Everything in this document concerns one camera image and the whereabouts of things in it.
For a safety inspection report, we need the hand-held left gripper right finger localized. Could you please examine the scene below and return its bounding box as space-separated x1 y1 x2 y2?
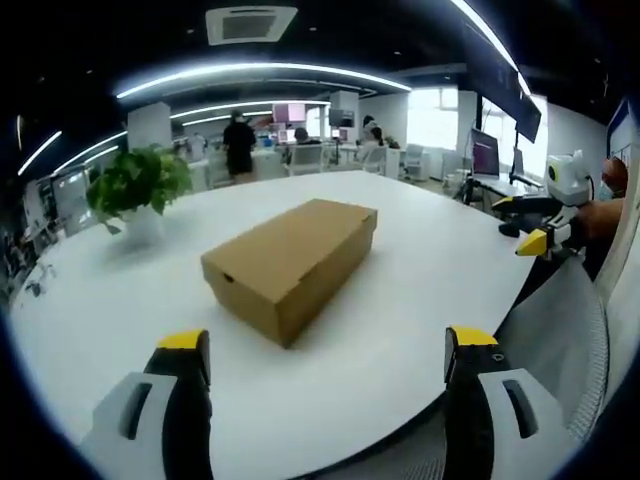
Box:
442 324 584 480

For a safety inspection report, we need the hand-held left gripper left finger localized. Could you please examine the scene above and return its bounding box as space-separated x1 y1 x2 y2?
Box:
79 328 214 480

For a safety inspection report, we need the brown cardboard shoe box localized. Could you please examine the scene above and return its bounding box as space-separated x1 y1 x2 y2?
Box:
200 198 379 350

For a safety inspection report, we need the person's right hand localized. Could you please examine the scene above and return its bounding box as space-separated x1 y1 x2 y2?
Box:
571 198 626 251

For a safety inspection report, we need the desk computer monitor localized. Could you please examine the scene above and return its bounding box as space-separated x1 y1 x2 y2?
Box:
471 127 502 177

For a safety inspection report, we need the person's white shirt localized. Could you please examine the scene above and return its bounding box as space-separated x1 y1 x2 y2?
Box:
592 197 640 431

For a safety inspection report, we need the grey mesh office chair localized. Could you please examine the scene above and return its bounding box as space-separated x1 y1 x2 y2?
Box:
492 252 611 444

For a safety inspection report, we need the straight ceiling light strip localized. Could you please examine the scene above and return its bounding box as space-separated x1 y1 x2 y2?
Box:
449 0 534 97

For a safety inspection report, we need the white office chair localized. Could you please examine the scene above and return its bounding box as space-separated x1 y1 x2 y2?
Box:
288 144 324 177

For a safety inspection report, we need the green potted plant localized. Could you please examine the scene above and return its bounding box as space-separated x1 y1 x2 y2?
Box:
85 143 194 247

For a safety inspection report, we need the curved ceiling light strip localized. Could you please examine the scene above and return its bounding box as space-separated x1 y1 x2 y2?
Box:
114 61 413 100

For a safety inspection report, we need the ceiling air vent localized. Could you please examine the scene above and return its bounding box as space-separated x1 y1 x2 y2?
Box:
205 5 293 47

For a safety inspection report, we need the black wall screen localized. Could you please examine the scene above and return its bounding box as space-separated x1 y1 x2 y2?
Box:
513 83 543 142

